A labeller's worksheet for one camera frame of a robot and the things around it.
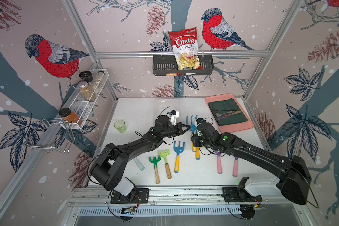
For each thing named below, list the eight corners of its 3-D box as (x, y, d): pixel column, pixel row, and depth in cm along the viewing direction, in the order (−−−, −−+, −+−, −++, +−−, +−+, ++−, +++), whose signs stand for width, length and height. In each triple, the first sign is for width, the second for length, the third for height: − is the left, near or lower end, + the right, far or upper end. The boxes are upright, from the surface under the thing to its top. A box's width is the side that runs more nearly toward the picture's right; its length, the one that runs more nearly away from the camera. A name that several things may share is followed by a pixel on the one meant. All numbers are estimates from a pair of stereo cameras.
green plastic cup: (115, 132, 101) (112, 128, 96) (118, 124, 105) (115, 119, 100) (126, 132, 101) (123, 128, 96) (128, 124, 105) (126, 119, 100)
